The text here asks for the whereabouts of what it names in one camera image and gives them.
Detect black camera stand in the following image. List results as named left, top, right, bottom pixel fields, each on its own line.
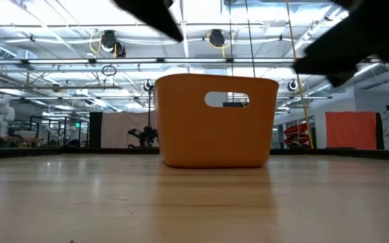
left=146, top=82, right=157, bottom=129

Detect orange plastic basket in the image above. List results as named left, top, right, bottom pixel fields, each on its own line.
left=153, top=73, right=280, bottom=169

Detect black hanging cable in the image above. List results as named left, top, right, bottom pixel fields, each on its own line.
left=244, top=0, right=257, bottom=78

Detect round black ceiling reel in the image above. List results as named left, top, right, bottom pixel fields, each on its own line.
left=100, top=29, right=118, bottom=49
left=209, top=28, right=226, bottom=48

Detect black hanging ring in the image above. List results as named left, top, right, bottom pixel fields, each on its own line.
left=101, top=64, right=118, bottom=77

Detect red stacked crates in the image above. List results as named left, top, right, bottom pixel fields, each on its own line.
left=283, top=121, right=312, bottom=149

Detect beige curtain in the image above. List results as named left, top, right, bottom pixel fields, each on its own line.
left=101, top=110, right=159, bottom=149

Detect red fabric panel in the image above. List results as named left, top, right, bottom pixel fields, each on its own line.
left=325, top=111, right=378, bottom=150

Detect black metal table frame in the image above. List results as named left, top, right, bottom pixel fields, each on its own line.
left=0, top=146, right=389, bottom=161

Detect yellow hanging cable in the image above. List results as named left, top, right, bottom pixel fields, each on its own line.
left=284, top=0, right=315, bottom=150

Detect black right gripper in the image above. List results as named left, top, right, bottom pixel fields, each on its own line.
left=291, top=0, right=389, bottom=88

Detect small black ceiling fixture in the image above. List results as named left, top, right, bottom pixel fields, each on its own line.
left=115, top=42, right=127, bottom=58

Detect black upright panel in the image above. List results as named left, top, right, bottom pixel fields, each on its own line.
left=88, top=111, right=103, bottom=148

